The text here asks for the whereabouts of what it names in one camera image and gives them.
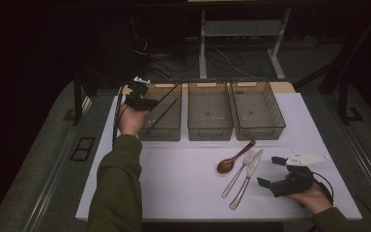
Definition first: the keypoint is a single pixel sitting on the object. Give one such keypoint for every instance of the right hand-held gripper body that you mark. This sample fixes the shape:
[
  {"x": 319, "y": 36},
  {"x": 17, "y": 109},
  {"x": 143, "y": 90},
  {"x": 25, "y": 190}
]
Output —
[{"x": 294, "y": 185}]

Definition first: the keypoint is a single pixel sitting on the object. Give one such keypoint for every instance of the person's left hand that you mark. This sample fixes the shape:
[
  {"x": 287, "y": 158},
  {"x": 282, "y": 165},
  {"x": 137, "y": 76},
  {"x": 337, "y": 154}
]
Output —
[{"x": 131, "y": 122}]

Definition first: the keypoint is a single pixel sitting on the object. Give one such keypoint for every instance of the person's right hand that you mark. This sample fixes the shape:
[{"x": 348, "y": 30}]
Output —
[{"x": 317, "y": 201}]

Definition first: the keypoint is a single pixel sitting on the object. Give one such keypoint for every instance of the white table mat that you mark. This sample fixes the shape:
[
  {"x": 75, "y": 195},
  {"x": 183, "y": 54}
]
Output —
[{"x": 186, "y": 193}]

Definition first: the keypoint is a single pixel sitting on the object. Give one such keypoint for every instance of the brown wooden spoon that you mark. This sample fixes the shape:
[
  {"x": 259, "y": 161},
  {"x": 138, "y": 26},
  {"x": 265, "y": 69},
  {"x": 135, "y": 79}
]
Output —
[{"x": 227, "y": 166}]

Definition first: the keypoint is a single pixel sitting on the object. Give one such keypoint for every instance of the black metal stand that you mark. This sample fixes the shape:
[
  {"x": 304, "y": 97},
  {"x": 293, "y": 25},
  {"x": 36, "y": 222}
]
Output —
[{"x": 343, "y": 100}]

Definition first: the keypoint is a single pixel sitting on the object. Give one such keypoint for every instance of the silver metal knife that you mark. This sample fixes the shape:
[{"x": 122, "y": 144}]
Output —
[{"x": 249, "y": 174}]

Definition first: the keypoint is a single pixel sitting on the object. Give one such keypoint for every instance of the white metal desk frame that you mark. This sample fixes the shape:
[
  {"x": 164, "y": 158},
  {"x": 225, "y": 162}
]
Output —
[{"x": 241, "y": 28}]

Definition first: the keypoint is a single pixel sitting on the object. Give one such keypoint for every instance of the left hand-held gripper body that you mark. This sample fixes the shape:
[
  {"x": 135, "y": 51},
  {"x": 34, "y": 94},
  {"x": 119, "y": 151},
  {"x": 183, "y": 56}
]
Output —
[{"x": 138, "y": 101}]

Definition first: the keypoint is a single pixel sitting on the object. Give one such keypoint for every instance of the black floor outlet frame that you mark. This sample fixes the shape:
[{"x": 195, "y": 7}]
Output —
[{"x": 82, "y": 149}]

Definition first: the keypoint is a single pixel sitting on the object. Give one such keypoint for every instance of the clear smoky plastic bin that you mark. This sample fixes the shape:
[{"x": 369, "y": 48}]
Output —
[
  {"x": 210, "y": 111},
  {"x": 169, "y": 129},
  {"x": 257, "y": 111}
]

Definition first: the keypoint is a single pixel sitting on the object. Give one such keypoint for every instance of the silver metal fork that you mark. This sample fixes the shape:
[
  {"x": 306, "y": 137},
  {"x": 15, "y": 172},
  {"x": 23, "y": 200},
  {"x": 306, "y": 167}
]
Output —
[{"x": 236, "y": 179}]

